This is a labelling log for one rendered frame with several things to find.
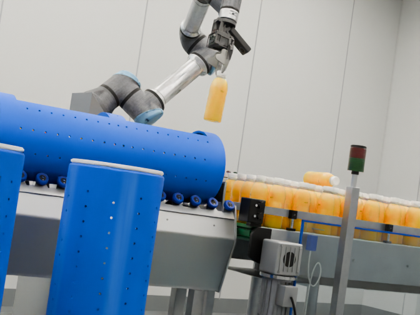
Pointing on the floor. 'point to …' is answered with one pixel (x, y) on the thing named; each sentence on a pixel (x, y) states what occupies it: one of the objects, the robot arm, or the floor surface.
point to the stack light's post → (344, 250)
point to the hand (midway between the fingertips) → (221, 71)
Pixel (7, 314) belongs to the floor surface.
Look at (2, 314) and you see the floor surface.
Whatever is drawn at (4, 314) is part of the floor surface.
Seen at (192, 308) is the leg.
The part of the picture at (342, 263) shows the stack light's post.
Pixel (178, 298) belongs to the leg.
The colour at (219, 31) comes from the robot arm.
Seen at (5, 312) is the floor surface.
